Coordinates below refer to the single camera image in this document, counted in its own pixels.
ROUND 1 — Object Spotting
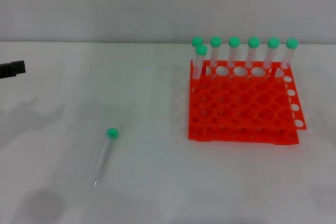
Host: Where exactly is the green capped clear test tube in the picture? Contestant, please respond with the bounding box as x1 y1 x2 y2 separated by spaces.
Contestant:
192 45 208 82
263 37 280 69
227 36 241 69
209 36 222 81
245 37 260 69
191 36 204 62
278 38 299 77
93 127 120 189

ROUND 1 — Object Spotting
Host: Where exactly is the orange plastic test tube rack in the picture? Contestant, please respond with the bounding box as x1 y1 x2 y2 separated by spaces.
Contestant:
187 60 307 145

